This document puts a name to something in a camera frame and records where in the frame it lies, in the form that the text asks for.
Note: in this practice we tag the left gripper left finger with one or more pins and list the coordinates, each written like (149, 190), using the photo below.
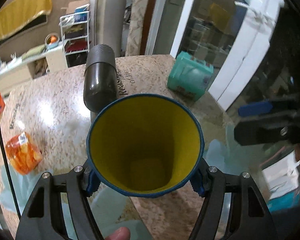
(43, 216)

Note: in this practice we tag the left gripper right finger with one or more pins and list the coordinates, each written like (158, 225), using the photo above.
(233, 207)

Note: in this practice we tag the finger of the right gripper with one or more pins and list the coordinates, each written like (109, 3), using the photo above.
(274, 105)
(270, 128)

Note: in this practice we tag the blue cup yellow inside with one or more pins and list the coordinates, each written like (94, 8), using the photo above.
(145, 145)

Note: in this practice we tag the operator hand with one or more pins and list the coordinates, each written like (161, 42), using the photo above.
(122, 233)

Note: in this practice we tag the orange snack packet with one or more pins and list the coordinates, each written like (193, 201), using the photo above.
(22, 153)

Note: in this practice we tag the teal rectangular container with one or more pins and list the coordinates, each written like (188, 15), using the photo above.
(190, 76)

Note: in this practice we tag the black thermos bottle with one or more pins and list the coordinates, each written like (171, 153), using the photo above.
(100, 78)

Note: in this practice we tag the low white tv cabinet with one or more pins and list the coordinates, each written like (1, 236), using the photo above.
(24, 71)

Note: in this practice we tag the bowl with orange fruit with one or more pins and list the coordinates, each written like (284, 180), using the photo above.
(52, 41)

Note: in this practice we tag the white wire shelf rack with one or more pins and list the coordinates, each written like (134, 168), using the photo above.
(75, 36)

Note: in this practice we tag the yellow cloth on wall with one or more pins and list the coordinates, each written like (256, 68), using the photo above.
(19, 13)

